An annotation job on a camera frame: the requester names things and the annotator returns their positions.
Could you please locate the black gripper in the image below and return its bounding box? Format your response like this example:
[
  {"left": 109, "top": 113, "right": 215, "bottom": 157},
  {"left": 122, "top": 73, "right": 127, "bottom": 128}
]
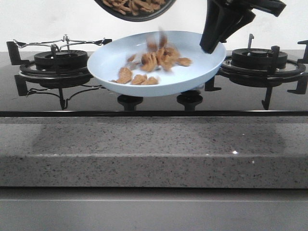
[{"left": 200, "top": 0, "right": 286, "bottom": 53}]

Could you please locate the brown meat slices pile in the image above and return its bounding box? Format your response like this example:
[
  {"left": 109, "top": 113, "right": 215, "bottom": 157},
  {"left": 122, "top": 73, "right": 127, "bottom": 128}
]
[{"left": 111, "top": 30, "right": 192, "bottom": 86}]

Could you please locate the light blue plate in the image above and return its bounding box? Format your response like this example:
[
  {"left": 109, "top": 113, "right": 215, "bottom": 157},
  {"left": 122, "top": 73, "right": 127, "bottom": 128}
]
[{"left": 87, "top": 31, "right": 226, "bottom": 97}]

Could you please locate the black frying pan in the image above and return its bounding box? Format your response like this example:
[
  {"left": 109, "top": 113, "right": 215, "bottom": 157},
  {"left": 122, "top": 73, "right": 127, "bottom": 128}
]
[{"left": 95, "top": 0, "right": 175, "bottom": 22}]

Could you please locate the right black gas burner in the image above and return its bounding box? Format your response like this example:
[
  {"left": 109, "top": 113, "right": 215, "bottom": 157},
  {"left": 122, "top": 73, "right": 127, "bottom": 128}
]
[{"left": 231, "top": 48, "right": 274, "bottom": 70}]

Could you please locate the black gas burner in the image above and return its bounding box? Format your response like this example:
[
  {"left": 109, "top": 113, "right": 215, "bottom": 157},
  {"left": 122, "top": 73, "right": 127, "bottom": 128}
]
[
  {"left": 34, "top": 50, "right": 88, "bottom": 71},
  {"left": 231, "top": 48, "right": 274, "bottom": 70}
]

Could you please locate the black glass gas hob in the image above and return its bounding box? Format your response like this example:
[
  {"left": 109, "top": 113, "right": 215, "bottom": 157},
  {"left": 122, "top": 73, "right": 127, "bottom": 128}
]
[{"left": 0, "top": 52, "right": 308, "bottom": 117}]

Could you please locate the right black pan support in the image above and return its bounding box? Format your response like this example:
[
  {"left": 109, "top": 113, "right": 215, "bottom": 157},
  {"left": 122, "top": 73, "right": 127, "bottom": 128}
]
[{"left": 201, "top": 34, "right": 308, "bottom": 111}]

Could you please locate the black pan support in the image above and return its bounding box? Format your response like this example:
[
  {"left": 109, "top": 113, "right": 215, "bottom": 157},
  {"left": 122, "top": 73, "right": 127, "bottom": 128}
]
[
  {"left": 6, "top": 34, "right": 112, "bottom": 110},
  {"left": 201, "top": 34, "right": 308, "bottom": 111}
]

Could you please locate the left black pan support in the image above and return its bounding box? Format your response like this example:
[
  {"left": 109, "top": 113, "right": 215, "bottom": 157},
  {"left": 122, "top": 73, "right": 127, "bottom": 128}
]
[{"left": 6, "top": 34, "right": 112, "bottom": 110}]

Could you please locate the left black gas burner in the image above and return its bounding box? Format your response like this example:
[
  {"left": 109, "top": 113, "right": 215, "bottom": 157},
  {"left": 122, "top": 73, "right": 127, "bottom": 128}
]
[{"left": 34, "top": 50, "right": 88, "bottom": 71}]

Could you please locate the grey cabinet front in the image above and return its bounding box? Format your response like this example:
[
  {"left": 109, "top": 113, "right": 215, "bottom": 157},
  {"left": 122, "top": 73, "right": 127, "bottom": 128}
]
[{"left": 0, "top": 188, "right": 308, "bottom": 231}]

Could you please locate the wire pan reducer ring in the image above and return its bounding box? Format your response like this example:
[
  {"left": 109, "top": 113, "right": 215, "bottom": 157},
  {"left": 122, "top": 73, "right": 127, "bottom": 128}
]
[{"left": 12, "top": 34, "right": 113, "bottom": 51}]

